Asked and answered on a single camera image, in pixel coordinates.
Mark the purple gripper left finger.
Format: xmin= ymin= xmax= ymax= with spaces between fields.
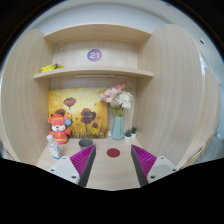
xmin=70 ymin=145 xmax=96 ymax=187

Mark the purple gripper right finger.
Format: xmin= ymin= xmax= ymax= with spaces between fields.
xmin=131 ymin=144 xmax=157 ymax=187

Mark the clear plastic drink bottle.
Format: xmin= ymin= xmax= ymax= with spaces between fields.
xmin=46 ymin=135 xmax=62 ymax=160

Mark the grey plastic cup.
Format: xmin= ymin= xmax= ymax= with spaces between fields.
xmin=79 ymin=138 xmax=93 ymax=150

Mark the small potted succulent left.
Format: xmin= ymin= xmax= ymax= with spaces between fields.
xmin=124 ymin=129 xmax=132 ymax=143

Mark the small potted succulent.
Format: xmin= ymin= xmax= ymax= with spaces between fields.
xmin=124 ymin=129 xmax=132 ymax=143
xmin=131 ymin=126 xmax=138 ymax=139

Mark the round red coaster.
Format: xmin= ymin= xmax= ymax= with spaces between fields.
xmin=107 ymin=148 xmax=120 ymax=158

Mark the small potted succulent right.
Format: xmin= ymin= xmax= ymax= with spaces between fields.
xmin=131 ymin=126 xmax=138 ymax=139

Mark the yellow poppy flower painting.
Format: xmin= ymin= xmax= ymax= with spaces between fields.
xmin=48 ymin=87 xmax=108 ymax=139

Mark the red plush bear toy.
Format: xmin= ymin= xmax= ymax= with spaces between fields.
xmin=48 ymin=114 xmax=71 ymax=145

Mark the pink white flower bouquet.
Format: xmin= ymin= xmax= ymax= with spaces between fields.
xmin=100 ymin=82 xmax=133 ymax=117

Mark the light wooden shelf unit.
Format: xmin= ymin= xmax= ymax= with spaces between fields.
xmin=0 ymin=22 xmax=222 ymax=171

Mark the yellow toy on shelf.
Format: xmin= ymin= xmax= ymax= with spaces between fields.
xmin=40 ymin=63 xmax=64 ymax=73

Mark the purple round number sticker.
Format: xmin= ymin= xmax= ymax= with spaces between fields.
xmin=87 ymin=49 xmax=102 ymax=62

